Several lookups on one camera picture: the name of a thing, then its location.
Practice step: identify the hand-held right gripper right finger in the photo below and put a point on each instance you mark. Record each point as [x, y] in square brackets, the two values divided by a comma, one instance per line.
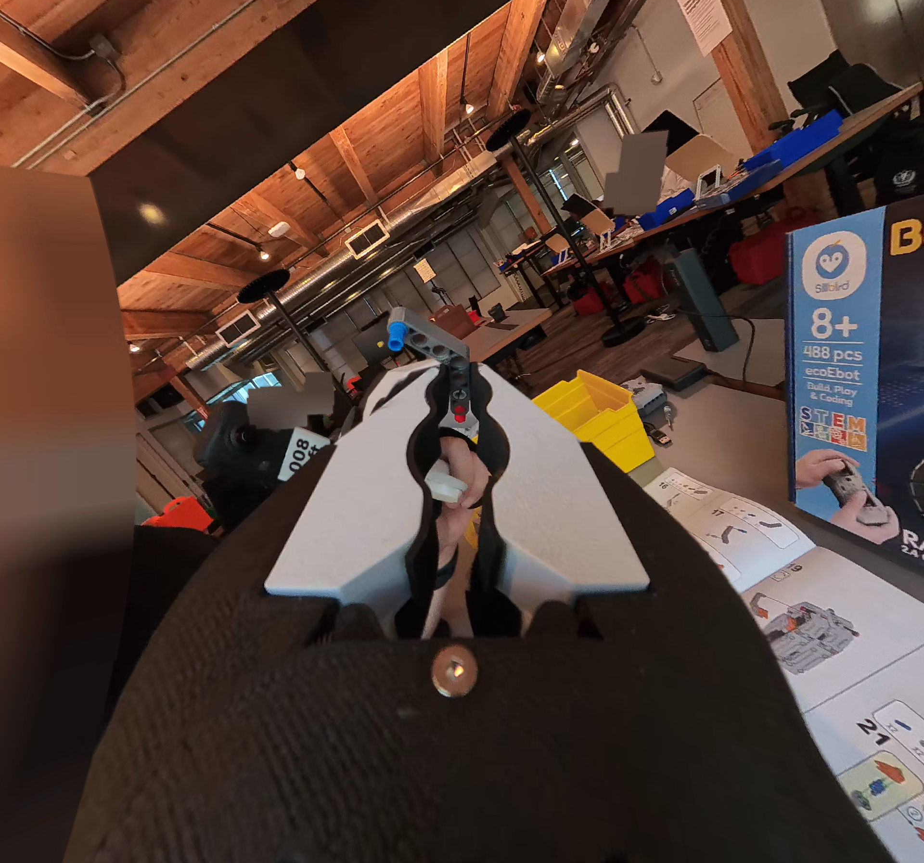
[570, 516]

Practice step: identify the person's left hand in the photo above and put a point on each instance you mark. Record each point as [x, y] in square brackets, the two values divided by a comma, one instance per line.
[475, 480]

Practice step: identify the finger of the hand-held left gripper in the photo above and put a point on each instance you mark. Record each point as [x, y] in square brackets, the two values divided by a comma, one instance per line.
[386, 383]

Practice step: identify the person's left forearm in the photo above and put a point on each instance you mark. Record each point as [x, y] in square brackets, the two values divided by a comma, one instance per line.
[451, 538]

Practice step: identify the grey desk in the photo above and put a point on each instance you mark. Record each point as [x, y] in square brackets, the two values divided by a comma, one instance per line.
[722, 437]

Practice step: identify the white open instruction manual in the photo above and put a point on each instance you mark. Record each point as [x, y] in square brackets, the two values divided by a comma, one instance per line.
[830, 697]

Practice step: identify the yellow plastic bin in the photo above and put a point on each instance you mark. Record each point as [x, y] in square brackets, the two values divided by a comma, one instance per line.
[606, 430]

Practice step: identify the blue robot kit box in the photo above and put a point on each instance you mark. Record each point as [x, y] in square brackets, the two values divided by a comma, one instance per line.
[837, 343]

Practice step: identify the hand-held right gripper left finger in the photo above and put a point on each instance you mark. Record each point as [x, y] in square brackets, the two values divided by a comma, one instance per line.
[346, 516]

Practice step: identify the black round-top floor stand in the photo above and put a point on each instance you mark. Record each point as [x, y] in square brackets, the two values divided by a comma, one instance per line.
[263, 287]

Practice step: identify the black power bank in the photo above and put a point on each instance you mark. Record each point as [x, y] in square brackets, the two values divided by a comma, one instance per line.
[675, 374]

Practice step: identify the blue plastic bin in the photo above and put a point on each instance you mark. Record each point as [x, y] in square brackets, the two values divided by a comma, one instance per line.
[801, 137]
[668, 212]

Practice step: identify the long wooden-top desk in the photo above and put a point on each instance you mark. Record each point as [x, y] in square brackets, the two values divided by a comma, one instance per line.
[852, 131]

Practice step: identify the teal device case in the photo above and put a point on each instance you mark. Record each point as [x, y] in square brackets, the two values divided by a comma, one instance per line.
[704, 300]

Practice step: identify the black backpack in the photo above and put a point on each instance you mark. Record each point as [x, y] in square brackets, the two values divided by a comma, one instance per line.
[902, 163]

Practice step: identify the grey angled building beam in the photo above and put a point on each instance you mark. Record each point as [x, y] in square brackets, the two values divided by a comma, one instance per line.
[440, 347]

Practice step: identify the red tool bag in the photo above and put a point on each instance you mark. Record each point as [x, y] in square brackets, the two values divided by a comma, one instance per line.
[772, 249]

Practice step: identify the grey building motor block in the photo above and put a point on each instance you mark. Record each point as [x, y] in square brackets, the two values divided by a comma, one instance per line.
[642, 395]

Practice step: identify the white paper sign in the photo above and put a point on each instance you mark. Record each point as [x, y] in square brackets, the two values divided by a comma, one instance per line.
[704, 7]

